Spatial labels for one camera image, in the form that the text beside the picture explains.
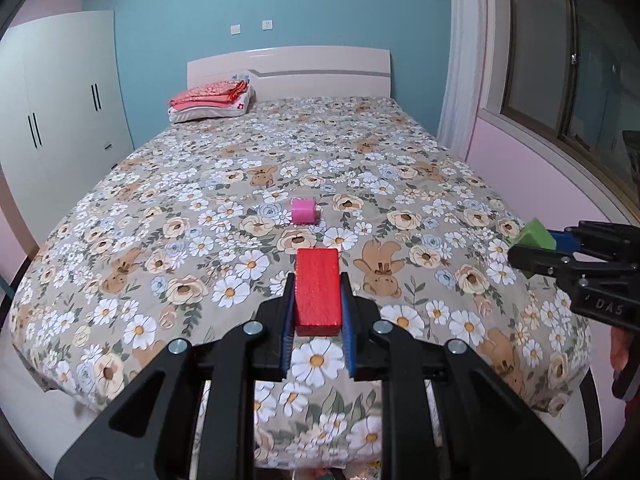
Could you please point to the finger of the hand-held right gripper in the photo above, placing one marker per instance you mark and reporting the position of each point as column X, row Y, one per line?
column 560, row 240
column 540, row 262

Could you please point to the green block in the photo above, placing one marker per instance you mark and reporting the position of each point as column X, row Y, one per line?
column 535, row 234

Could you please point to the white pillow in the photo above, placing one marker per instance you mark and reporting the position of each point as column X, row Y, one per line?
column 210, row 112

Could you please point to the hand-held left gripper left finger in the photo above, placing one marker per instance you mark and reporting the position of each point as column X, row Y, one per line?
column 287, row 320

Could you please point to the pink cylinder roll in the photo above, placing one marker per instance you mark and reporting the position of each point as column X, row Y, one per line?
column 304, row 211

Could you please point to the floral bed sheet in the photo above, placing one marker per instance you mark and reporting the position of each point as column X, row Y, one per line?
column 200, row 220

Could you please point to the white bed headboard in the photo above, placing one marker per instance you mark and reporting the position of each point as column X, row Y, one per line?
column 300, row 70

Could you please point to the folded red cloth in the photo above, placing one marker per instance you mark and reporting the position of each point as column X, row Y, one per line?
column 207, row 94

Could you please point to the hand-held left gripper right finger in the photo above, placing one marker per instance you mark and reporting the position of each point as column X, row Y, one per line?
column 348, row 320

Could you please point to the person's right hand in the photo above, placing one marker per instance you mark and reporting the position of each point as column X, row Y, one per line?
column 620, row 355

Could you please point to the white curtain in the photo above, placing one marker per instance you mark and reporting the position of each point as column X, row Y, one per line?
column 462, row 60

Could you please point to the window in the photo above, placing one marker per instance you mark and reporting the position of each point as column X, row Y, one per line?
column 565, row 60

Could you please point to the red wooden block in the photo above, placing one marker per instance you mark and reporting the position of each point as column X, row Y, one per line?
column 318, row 290

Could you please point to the white wardrobe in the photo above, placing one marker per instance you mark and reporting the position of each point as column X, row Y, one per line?
column 60, row 110

